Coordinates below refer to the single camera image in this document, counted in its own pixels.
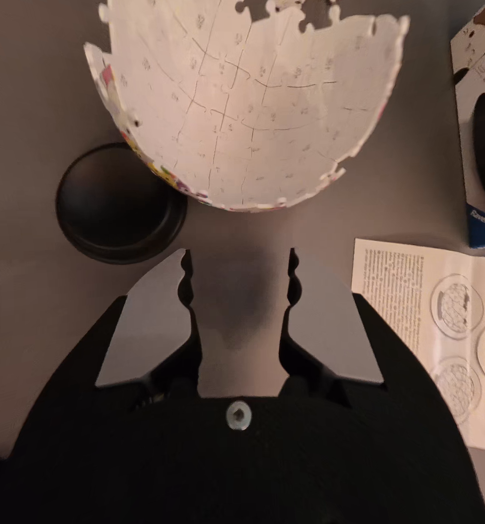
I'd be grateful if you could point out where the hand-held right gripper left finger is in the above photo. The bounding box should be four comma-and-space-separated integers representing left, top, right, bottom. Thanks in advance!
94, 248, 203, 394

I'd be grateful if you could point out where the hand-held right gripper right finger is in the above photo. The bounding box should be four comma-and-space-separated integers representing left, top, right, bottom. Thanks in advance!
279, 247, 385, 394

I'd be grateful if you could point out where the partly built puzzle ball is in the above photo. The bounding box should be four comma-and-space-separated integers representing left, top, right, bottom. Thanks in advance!
83, 0, 411, 213

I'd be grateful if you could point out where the black round ball stand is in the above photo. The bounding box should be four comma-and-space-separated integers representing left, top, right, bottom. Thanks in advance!
55, 142, 188, 264

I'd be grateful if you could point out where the colourful puzzle box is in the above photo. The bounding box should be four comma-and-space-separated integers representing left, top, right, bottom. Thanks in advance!
450, 0, 485, 249

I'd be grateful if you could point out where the white instruction leaflet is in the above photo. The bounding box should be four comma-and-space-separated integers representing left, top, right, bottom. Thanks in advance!
351, 238, 485, 453

